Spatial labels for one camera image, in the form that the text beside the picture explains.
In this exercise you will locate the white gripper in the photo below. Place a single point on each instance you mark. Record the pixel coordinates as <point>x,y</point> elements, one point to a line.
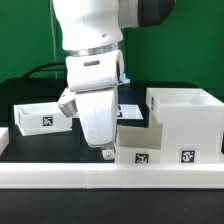
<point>95,80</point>

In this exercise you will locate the white front drawer box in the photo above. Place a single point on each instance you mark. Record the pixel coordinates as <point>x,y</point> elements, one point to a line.
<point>138,145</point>

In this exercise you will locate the white drawer box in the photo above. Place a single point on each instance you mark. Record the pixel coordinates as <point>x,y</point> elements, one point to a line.
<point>41,118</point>
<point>138,145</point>

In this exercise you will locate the white drawer cabinet frame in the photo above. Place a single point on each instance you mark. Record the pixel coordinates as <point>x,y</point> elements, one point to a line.
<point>192,123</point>

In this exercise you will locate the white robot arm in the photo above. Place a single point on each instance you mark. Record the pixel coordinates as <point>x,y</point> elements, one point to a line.
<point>91,33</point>

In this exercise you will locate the white rear drawer box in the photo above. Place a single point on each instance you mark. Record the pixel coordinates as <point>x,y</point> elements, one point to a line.
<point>41,118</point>

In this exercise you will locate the paper marker sheet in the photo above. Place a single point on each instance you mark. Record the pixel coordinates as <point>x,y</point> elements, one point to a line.
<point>126,111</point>

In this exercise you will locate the white table border fence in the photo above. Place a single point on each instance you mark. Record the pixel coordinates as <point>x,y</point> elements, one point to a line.
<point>61,161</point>

